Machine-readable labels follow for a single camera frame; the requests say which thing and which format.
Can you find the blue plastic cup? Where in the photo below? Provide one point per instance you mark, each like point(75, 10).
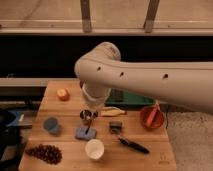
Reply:
point(51, 125)

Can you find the bunch of dark grapes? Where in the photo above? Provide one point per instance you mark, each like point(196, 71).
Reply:
point(48, 153)

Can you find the silver fork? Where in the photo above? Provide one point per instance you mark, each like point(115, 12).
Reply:
point(88, 128)

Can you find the white paper cup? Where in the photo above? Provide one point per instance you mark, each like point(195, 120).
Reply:
point(95, 149)

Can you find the green plastic bin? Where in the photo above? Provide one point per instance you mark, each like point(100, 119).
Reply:
point(120, 98)

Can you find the peach fruit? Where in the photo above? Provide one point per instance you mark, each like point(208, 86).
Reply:
point(63, 94)

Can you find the blue sponge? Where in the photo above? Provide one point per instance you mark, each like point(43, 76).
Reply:
point(83, 134)

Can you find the orange bowl with carrot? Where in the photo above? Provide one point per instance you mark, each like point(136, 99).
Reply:
point(151, 117)

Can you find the banana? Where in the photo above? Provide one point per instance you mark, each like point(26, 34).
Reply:
point(111, 111)

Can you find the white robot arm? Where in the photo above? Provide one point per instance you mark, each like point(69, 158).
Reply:
point(185, 84)

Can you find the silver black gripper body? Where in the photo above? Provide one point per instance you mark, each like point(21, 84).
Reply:
point(87, 116)

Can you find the black handled peeler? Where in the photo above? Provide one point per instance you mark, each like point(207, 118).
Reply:
point(133, 145)

